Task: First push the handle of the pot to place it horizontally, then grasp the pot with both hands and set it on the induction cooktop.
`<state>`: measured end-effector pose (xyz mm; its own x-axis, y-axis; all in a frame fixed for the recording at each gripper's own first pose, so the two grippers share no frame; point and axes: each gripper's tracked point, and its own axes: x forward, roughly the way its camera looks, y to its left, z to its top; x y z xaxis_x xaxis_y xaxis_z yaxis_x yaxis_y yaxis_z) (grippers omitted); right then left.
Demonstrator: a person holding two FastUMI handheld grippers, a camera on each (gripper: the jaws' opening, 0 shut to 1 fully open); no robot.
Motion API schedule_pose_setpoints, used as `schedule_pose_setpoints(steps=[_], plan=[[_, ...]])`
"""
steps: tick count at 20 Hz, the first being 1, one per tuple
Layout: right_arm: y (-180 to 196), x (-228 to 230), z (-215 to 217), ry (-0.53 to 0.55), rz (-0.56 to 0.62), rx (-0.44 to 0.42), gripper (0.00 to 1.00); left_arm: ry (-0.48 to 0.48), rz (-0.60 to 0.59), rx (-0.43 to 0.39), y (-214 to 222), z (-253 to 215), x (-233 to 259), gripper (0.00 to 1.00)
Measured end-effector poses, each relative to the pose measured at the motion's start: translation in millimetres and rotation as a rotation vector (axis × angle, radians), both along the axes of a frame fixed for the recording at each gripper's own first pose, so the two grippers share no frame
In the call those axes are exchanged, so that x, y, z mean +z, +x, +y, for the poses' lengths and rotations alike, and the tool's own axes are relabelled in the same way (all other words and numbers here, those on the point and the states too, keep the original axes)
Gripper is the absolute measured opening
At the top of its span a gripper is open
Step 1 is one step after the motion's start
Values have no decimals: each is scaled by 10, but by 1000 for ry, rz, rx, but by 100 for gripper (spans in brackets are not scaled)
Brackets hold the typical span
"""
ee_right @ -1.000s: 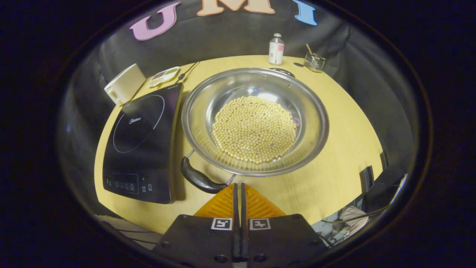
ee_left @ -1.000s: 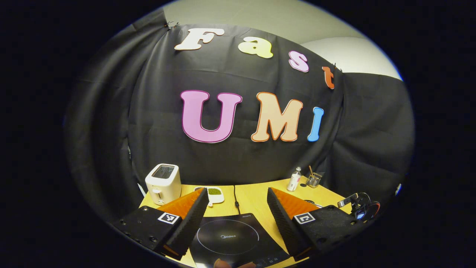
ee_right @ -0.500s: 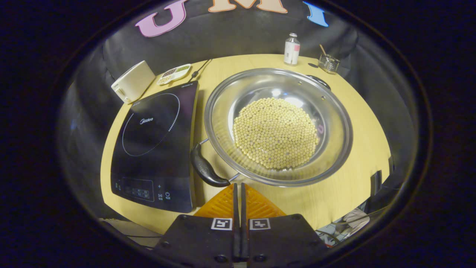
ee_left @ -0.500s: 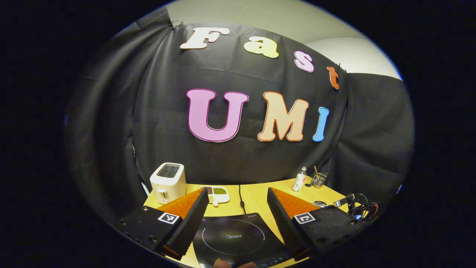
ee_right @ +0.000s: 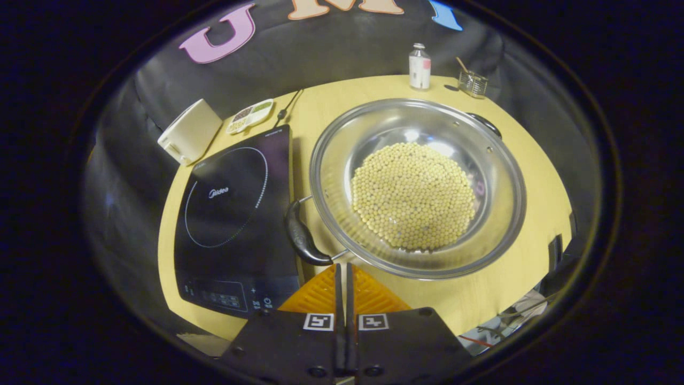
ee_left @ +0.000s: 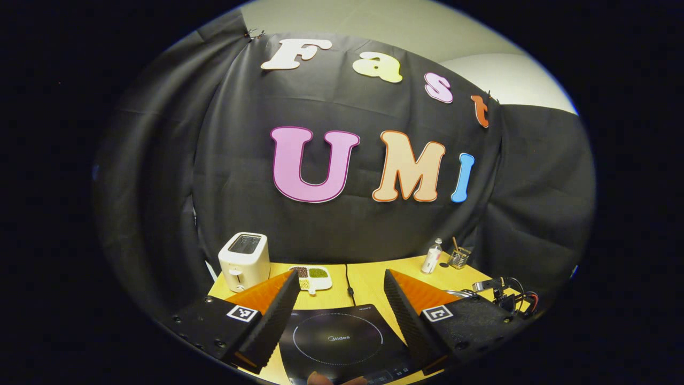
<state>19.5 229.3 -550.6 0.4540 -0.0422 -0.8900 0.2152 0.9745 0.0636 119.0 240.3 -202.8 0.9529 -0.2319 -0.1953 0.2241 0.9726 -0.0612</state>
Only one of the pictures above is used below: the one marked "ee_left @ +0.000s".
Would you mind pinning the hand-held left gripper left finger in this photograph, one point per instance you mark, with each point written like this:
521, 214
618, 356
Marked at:
275, 326

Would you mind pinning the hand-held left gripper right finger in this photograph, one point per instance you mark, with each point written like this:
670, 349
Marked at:
411, 331

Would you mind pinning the black induction cooktop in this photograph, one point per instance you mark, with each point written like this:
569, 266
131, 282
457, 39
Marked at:
342, 342

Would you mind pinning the white divided dish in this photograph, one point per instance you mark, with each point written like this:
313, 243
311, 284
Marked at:
318, 280

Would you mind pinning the white toaster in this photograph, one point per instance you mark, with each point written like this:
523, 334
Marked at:
243, 262

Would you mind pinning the clear bottle with pink label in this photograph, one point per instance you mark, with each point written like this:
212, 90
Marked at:
430, 259

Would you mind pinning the wooden stick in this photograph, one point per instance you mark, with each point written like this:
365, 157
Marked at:
456, 246

